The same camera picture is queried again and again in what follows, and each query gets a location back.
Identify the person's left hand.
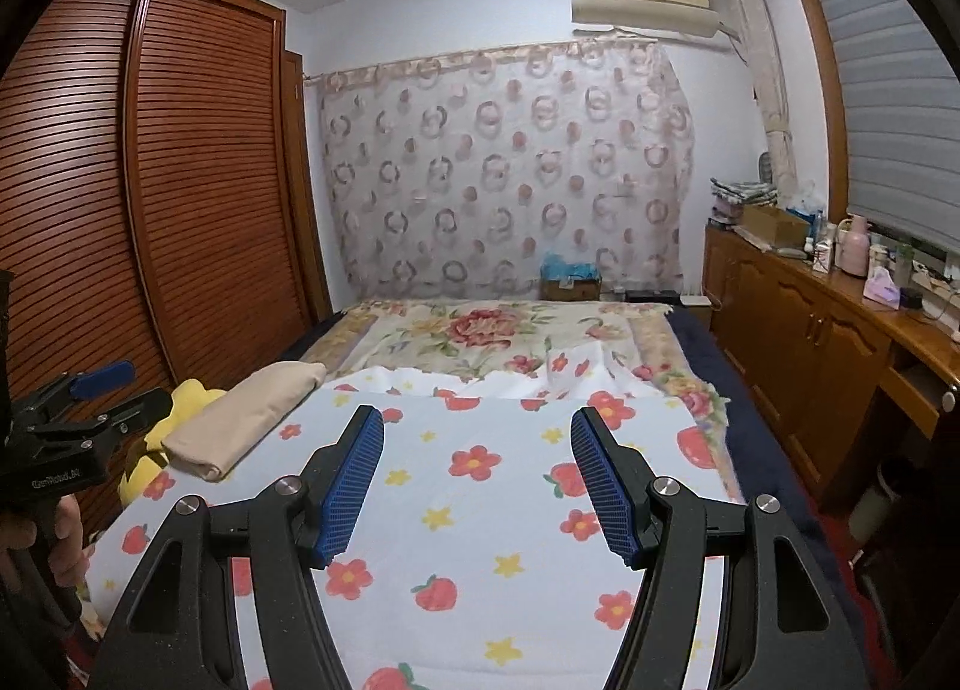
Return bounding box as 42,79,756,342
0,493,85,590

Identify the ring patterned sheer curtain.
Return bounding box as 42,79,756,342
304,39,695,301

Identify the grey waste bin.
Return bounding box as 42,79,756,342
851,457,912,527

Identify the open flat cardboard box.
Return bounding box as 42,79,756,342
739,202,811,248

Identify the blue plastic bag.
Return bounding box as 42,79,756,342
540,253,601,282

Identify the beige printed t-shirt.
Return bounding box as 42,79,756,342
161,362,329,482

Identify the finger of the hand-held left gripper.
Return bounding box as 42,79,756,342
45,390,175,445
15,358,137,428

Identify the beige wall air conditioner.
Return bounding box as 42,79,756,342
570,0,740,46

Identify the brown slatted wooden wardrobe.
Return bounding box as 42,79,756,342
0,0,331,533

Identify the pink thermos jug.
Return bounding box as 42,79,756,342
841,214,871,277

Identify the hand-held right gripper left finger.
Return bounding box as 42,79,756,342
90,403,387,690

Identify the yellow plush toy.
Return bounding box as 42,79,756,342
118,379,227,507

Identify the navy bed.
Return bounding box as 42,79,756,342
281,304,886,690

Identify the tied cream window curtain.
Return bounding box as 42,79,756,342
718,0,800,211

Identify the long wooden cabinet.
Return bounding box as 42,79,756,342
703,221,960,511

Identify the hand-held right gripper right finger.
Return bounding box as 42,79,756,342
570,405,871,690

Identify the pink tissue pack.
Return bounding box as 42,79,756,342
862,266,901,305

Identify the grey window blind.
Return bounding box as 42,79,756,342
806,0,960,248

